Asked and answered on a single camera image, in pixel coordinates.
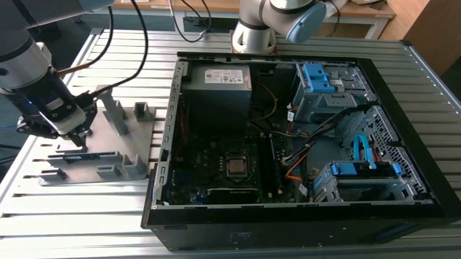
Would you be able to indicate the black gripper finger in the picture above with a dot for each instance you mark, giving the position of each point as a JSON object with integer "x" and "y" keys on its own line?
{"x": 89, "y": 116}
{"x": 36, "y": 128}

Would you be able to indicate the green RAM stick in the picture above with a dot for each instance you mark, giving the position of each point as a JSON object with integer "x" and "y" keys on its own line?
{"x": 85, "y": 157}

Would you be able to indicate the grey parts rack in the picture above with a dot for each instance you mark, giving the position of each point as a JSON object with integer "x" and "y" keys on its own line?
{"x": 115, "y": 145}

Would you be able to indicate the dark green motherboard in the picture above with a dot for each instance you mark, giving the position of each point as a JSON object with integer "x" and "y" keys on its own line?
{"x": 202, "y": 162}

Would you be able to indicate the grey power supply unit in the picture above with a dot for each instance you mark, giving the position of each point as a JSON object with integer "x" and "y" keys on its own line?
{"x": 215, "y": 97}

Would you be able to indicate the CPU socket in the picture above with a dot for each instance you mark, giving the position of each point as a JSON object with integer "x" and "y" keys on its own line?
{"x": 226, "y": 166}

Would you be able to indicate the long wooden desk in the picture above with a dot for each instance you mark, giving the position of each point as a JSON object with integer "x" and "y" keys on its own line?
{"x": 158, "y": 6}

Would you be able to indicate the silver CPU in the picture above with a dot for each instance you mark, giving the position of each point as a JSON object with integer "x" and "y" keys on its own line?
{"x": 238, "y": 165}

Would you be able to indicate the black graphics card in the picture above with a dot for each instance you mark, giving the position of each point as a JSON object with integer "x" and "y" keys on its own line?
{"x": 234, "y": 194}

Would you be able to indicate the large blue disk carrier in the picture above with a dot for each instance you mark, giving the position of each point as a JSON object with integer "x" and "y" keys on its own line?
{"x": 314, "y": 72}

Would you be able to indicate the grey metal disk bay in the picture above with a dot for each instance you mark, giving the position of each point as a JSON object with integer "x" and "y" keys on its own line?
{"x": 323, "y": 105}

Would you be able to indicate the small blue disk carrier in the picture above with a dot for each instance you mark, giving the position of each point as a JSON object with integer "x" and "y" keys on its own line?
{"x": 322, "y": 86}

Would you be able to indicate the black open PC case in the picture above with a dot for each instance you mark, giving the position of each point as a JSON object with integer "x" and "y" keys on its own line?
{"x": 287, "y": 229}

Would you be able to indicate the hard disk in blue carrier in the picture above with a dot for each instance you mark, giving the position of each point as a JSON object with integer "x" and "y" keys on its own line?
{"x": 363, "y": 170}

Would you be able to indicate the grey lower disk cage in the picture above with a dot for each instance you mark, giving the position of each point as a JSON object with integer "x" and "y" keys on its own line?
{"x": 359, "y": 189}

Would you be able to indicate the brown wooden cabinet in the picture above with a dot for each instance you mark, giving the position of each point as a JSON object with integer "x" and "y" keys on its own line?
{"x": 432, "y": 32}

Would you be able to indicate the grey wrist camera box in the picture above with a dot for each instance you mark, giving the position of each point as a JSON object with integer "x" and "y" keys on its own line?
{"x": 68, "y": 118}

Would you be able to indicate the wooden desk white frame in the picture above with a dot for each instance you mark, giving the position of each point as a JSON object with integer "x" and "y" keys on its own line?
{"x": 359, "y": 12}

